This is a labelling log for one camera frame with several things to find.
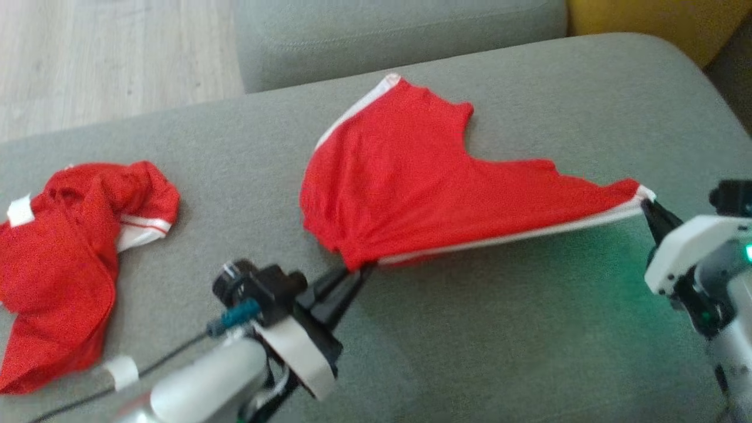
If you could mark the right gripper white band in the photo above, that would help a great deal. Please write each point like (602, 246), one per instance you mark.
(687, 247)

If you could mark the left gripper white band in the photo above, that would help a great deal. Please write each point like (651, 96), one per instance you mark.
(305, 352)

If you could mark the red number 23 jersey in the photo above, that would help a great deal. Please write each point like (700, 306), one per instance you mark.
(59, 264)

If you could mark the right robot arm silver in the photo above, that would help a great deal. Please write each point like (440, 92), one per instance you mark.
(734, 352)

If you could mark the large yellow sofa backrest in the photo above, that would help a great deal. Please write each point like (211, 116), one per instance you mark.
(646, 23)

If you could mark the white tape wrap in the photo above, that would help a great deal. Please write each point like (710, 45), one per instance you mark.
(121, 373)

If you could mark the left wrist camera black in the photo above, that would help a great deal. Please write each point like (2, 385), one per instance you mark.
(258, 288)

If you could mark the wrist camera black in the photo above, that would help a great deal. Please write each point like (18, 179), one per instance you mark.
(258, 288)
(734, 197)

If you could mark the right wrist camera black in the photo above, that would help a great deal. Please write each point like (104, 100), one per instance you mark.
(734, 197)

